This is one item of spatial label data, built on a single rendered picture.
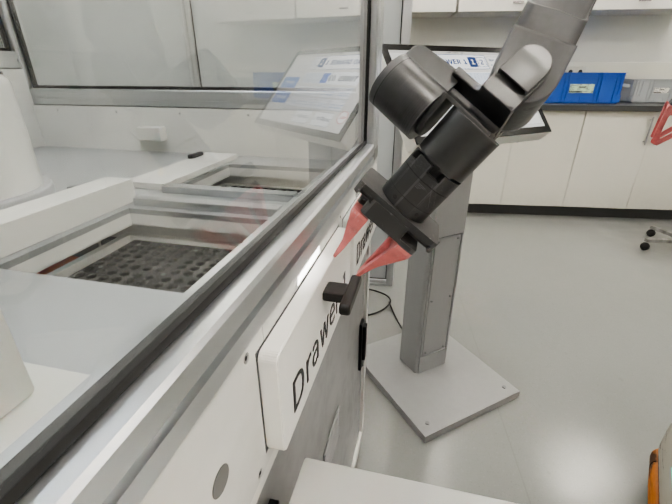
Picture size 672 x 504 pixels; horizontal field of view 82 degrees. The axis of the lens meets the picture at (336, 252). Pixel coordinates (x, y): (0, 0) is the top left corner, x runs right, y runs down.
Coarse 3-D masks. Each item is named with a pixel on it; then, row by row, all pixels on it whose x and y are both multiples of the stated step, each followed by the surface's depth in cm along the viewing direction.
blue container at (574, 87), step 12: (564, 72) 329; (576, 72) 328; (588, 72) 327; (600, 72) 326; (564, 84) 300; (576, 84) 299; (588, 84) 298; (600, 84) 297; (612, 84) 296; (552, 96) 305; (564, 96) 304; (576, 96) 303; (588, 96) 302; (600, 96) 301; (612, 96) 299
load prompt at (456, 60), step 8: (440, 56) 112; (448, 56) 114; (456, 56) 115; (464, 56) 116; (472, 56) 117; (480, 56) 119; (456, 64) 114; (464, 64) 115; (472, 64) 116; (480, 64) 118
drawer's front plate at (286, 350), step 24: (336, 240) 51; (336, 264) 49; (312, 288) 40; (288, 312) 36; (312, 312) 40; (288, 336) 33; (312, 336) 41; (264, 360) 31; (288, 360) 33; (312, 360) 42; (264, 384) 32; (288, 384) 34; (312, 384) 43; (264, 408) 33; (288, 408) 35; (288, 432) 35
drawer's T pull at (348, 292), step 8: (352, 280) 45; (360, 280) 46; (328, 288) 43; (336, 288) 43; (344, 288) 43; (352, 288) 43; (328, 296) 43; (336, 296) 42; (344, 296) 42; (352, 296) 42; (344, 304) 40; (352, 304) 41; (344, 312) 40
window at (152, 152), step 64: (0, 0) 12; (64, 0) 14; (128, 0) 17; (192, 0) 21; (256, 0) 29; (320, 0) 43; (0, 64) 12; (64, 64) 14; (128, 64) 17; (192, 64) 22; (256, 64) 30; (320, 64) 46; (0, 128) 12; (64, 128) 15; (128, 128) 18; (192, 128) 22; (256, 128) 31; (320, 128) 48; (0, 192) 13; (64, 192) 15; (128, 192) 18; (192, 192) 23; (256, 192) 32; (0, 256) 13; (64, 256) 15; (128, 256) 19; (192, 256) 24; (0, 320) 13; (64, 320) 15; (128, 320) 19; (0, 384) 13; (64, 384) 16; (0, 448) 14
